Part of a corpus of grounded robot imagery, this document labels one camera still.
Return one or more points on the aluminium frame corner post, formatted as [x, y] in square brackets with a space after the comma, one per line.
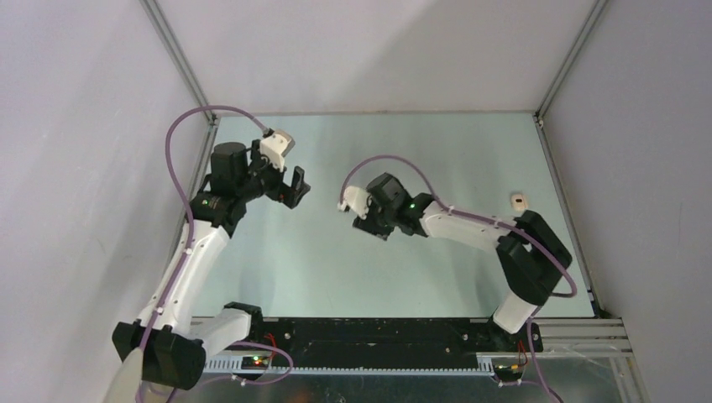
[172, 45]
[581, 38]

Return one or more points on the beige earbud charging case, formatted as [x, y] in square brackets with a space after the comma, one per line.
[519, 202]

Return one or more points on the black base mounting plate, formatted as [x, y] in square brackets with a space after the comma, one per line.
[392, 343]

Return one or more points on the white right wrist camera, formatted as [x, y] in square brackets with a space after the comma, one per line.
[355, 199]

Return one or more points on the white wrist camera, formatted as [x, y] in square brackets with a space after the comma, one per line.
[355, 199]
[275, 147]

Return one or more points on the aluminium frame corner post left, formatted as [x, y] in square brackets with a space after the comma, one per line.
[172, 45]

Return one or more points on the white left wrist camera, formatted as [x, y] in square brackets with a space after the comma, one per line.
[275, 147]

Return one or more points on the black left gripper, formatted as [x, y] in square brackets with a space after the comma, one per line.
[288, 195]

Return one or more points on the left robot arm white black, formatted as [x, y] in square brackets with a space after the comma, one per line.
[162, 346]

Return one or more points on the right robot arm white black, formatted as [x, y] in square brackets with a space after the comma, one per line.
[532, 257]

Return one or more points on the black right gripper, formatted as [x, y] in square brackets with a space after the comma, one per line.
[369, 225]

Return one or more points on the aluminium frame corner post right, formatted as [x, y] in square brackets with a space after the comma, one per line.
[581, 38]

